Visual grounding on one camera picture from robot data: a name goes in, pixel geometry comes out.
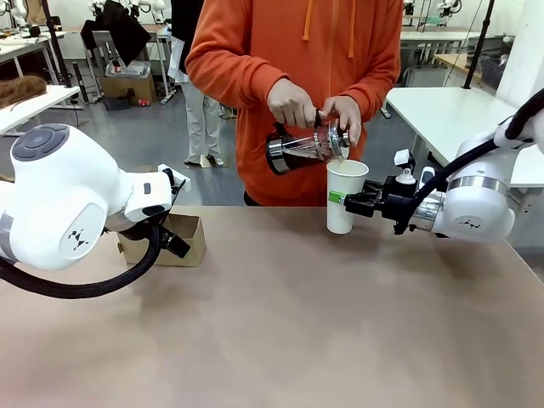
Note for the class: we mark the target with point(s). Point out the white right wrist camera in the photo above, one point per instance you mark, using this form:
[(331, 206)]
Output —
[(401, 157)]

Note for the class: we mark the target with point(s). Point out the glass french press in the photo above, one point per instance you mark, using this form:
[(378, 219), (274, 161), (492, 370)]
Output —
[(297, 149)]

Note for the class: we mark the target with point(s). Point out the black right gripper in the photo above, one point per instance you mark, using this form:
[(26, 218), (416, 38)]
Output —
[(397, 206)]

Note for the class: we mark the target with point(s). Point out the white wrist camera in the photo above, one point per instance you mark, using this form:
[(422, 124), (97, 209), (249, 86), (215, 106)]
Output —
[(180, 180), (401, 157)]

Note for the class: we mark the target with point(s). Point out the white paper cup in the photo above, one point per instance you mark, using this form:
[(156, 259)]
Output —
[(340, 219)]

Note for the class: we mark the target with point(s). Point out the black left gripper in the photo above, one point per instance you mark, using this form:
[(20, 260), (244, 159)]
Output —
[(127, 224)]

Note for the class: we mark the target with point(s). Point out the white side table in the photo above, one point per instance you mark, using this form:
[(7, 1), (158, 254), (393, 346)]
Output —
[(42, 102)]

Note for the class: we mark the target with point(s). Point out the person's right hand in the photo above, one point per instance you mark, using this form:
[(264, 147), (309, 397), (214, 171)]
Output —
[(291, 102)]

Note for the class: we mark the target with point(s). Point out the brown cardboard cup carrier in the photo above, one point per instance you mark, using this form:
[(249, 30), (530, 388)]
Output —
[(196, 242)]

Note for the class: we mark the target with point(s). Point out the white background table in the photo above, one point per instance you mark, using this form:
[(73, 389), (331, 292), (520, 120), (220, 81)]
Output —
[(433, 36)]

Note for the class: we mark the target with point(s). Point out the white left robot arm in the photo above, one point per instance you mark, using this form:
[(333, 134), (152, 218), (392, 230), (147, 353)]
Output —
[(64, 191)]

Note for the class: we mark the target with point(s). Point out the orange sleeved right forearm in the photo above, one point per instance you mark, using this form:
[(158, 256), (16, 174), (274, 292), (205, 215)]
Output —
[(229, 72)]

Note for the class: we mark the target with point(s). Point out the large white table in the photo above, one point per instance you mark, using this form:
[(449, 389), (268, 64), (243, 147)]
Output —
[(446, 115)]

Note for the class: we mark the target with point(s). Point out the black hanging cloth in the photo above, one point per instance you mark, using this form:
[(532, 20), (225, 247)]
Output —
[(123, 30)]

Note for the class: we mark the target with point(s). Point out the brown furry object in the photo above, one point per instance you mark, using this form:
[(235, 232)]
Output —
[(21, 89)]

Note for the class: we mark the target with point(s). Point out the orange sleeved left forearm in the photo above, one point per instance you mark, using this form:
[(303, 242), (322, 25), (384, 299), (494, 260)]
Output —
[(380, 81)]

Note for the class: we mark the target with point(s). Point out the person's left hand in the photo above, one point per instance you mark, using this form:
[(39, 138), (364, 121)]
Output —
[(346, 115)]

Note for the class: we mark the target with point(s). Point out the orange hoodie torso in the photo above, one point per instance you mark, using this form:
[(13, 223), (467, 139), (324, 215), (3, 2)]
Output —
[(276, 42)]

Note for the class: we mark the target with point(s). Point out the black stand pole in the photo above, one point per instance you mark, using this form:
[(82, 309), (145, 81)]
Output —
[(57, 51), (478, 51)]

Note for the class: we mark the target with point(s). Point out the brown cardboard box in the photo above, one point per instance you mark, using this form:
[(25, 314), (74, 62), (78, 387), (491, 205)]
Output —
[(127, 87)]

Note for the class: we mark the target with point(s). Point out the grey plastic bin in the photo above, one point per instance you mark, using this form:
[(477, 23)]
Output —
[(132, 68)]

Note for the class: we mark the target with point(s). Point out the background person white trousers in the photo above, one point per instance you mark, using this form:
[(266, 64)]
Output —
[(200, 119)]

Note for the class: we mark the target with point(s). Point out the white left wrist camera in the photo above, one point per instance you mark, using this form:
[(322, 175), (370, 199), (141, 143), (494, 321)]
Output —
[(180, 180)]

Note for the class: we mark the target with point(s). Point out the black mesh crate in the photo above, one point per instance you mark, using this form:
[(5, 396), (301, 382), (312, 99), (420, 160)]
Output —
[(495, 70)]

